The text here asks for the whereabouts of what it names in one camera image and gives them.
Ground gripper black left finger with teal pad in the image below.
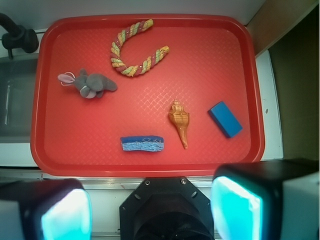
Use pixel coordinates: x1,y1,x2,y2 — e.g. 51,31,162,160
0,179,92,240

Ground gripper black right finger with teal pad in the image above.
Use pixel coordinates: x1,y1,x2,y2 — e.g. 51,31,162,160
210,158,320,240

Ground blue rectangular block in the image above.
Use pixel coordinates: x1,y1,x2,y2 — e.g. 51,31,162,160
208,101,243,138

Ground blue sponge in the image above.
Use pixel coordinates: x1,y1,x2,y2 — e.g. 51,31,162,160
120,135,164,152

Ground grey plush elephant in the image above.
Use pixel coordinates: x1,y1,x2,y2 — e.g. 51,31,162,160
57,68,118,99

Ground orange spiral seashell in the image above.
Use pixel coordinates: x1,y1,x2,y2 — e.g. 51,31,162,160
168,99,190,150

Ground steel sink basin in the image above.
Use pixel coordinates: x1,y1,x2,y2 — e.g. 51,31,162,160
0,54,38,144

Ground red plastic tray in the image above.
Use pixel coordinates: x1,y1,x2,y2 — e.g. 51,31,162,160
30,14,265,178

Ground black octagonal mount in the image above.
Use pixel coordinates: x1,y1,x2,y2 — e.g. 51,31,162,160
119,177,215,240

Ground multicoloured twisted rope toy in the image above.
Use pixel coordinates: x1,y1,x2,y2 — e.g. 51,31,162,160
110,19,170,77

